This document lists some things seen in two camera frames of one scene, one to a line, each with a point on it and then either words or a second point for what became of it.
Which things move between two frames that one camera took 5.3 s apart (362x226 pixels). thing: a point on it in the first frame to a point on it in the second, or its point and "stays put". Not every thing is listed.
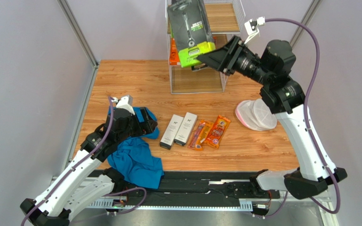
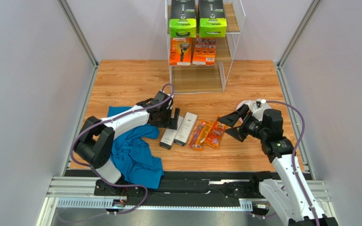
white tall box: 186,129 stays put
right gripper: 231,55 to 242,122
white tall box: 171,125 stays put
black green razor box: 190,26 to 212,22
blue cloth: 139,161 stays put
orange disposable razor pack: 218,132 stays put
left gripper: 145,127 to 171,123
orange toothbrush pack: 200,135 stays put
